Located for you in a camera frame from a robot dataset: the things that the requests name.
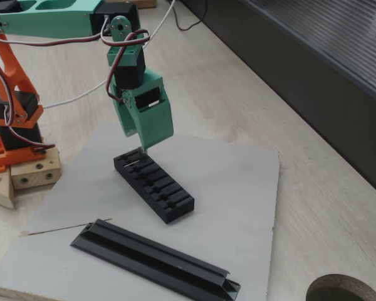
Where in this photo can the green gripper with servo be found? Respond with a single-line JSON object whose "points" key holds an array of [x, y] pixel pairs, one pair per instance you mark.
{"points": [[155, 117]]}

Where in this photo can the small metal angle bracket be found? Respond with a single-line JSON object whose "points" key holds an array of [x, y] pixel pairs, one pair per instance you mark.
{"points": [[143, 152]]}

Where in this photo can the black slotted holder block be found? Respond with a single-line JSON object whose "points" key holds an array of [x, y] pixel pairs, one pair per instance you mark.
{"points": [[163, 194]]}

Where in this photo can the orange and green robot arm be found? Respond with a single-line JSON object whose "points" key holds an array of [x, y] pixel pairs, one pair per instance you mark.
{"points": [[50, 22]]}

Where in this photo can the grey chipboard panel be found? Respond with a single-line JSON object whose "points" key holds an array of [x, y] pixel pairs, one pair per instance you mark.
{"points": [[232, 194]]}

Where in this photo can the long wooden plank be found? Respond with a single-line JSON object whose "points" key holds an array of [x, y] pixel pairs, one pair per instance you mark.
{"points": [[147, 3]]}

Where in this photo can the light wooden base block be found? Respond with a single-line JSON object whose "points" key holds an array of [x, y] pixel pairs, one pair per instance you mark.
{"points": [[34, 175]]}

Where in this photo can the window with horizontal blinds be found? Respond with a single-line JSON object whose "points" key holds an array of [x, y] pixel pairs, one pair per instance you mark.
{"points": [[347, 37]]}

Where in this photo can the long black rail profile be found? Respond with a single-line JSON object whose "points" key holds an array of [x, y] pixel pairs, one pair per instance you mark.
{"points": [[150, 257]]}

